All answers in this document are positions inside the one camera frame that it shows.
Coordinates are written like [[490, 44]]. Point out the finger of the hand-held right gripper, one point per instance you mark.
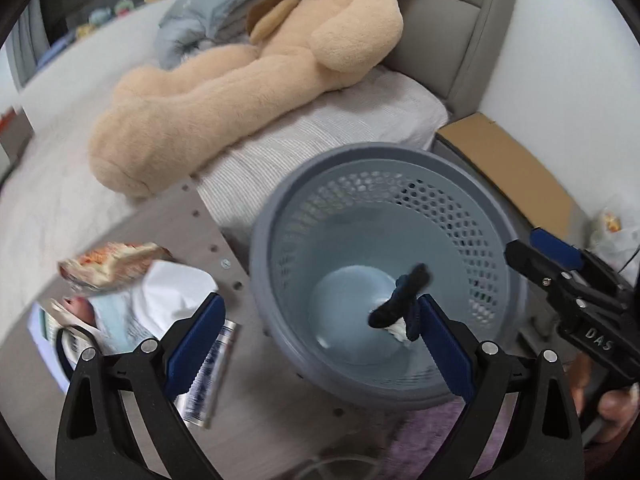
[[555, 249], [525, 260]]

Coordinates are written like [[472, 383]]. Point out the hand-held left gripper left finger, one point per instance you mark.
[[200, 340]]

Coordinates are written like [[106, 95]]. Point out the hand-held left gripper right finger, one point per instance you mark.
[[445, 345]]

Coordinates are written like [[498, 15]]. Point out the dark blue black sock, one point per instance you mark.
[[400, 295]]

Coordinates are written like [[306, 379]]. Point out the grey perforated wastebasket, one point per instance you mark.
[[350, 210]]

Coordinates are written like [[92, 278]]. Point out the person's right hand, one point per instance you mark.
[[617, 407]]

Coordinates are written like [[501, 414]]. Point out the silver blue printed tube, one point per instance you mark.
[[210, 375]]

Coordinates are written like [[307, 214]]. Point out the white plastic bag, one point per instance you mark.
[[612, 240]]

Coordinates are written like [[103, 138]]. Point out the purple rug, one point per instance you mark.
[[425, 440]]

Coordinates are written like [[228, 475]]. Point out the brown cardboard nightstand top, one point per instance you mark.
[[510, 160]]

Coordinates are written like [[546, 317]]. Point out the snack packet red white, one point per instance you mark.
[[115, 265]]

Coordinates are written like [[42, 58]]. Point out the pink pig toy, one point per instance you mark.
[[80, 310]]

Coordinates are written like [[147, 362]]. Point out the light blue tissue pack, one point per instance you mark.
[[55, 330]]

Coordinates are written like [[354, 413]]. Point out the bed with checked sheet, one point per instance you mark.
[[310, 135]]

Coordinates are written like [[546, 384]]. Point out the grey upholstered headboard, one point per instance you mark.
[[450, 35]]

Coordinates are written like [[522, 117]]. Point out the large beige teddy bear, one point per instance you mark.
[[225, 95]]

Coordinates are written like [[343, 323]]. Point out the grey box with red lid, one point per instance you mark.
[[12, 135]]

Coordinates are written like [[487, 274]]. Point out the grey-blue quilt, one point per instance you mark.
[[175, 45]]

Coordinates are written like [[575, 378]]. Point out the blue cloth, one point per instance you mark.
[[55, 50]]

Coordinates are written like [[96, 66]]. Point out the row of small plush toys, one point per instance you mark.
[[122, 6]]

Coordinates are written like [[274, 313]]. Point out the grey curtain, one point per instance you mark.
[[30, 40]]

